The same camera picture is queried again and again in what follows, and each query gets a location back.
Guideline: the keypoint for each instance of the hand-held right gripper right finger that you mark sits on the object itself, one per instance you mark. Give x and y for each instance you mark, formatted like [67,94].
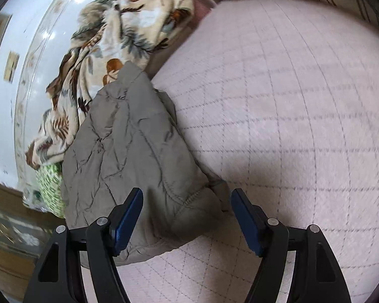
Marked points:
[244,217]

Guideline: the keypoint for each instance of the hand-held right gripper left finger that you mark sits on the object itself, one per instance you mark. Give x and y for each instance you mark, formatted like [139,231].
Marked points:
[129,217]

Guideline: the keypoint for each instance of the grey padded jacket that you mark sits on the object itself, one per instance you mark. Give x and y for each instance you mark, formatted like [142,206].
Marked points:
[129,151]

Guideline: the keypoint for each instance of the green patterned pillow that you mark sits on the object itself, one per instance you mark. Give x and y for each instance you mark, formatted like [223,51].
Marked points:
[50,186]

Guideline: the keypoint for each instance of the pink quilted bed cover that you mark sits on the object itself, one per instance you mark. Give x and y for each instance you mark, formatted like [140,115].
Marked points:
[271,116]

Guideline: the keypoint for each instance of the leaf printed blanket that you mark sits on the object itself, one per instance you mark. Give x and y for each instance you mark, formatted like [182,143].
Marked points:
[113,38]

